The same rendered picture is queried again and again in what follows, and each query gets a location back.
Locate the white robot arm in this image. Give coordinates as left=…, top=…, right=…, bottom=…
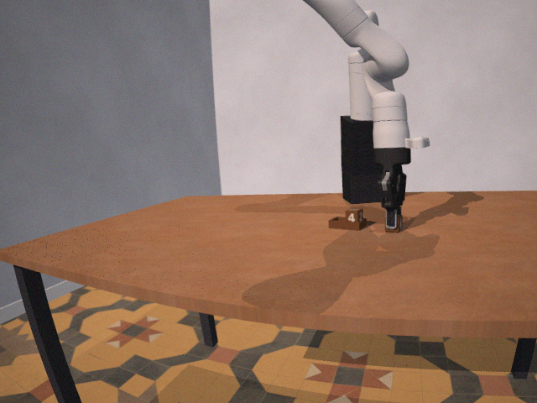
left=303, top=0, right=430, bottom=149

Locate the brown digit cube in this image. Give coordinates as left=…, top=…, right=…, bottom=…
left=385, top=215, right=403, bottom=233
left=346, top=208, right=363, bottom=222

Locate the brown rectangular tray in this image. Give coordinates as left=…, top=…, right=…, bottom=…
left=328, top=217, right=367, bottom=231

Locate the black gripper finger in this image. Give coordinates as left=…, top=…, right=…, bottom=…
left=378, top=172, right=402, bottom=228
left=397, top=173, right=407, bottom=215

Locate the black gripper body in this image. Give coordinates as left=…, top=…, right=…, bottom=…
left=374, top=147, right=411, bottom=192

